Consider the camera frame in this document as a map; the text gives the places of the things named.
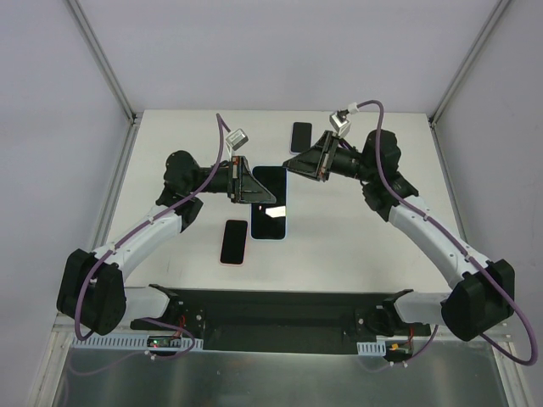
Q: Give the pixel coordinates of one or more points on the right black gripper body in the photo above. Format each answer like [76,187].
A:
[327,155]

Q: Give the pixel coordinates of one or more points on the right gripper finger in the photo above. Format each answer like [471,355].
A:
[315,153]
[307,168]

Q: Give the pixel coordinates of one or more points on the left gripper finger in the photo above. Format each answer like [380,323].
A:
[249,184]
[254,197]

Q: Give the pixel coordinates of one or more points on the light blue phone case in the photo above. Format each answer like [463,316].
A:
[286,203]

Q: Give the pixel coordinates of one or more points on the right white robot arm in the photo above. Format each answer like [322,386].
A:
[479,288]

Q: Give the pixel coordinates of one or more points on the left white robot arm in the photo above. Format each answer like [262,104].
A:
[93,291]

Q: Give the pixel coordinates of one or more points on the phone in lilac case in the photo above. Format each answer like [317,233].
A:
[301,136]

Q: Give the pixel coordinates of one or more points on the phone in pink case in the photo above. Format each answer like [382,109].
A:
[234,242]

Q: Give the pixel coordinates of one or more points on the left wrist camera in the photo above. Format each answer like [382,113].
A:
[236,139]

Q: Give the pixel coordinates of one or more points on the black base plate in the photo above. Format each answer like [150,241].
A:
[285,322]

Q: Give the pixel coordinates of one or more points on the left aluminium frame post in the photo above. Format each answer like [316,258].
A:
[100,58]

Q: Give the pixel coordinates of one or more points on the aluminium frame post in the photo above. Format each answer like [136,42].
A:
[487,30]
[100,58]

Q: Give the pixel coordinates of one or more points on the left white cable duct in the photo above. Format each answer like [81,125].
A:
[139,342]

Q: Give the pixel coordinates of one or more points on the white cable duct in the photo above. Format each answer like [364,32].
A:
[372,349]
[139,342]

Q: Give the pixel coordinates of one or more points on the right white cable duct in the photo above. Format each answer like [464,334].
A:
[372,349]

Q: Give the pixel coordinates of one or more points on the right aluminium frame post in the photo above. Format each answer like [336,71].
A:
[487,30]

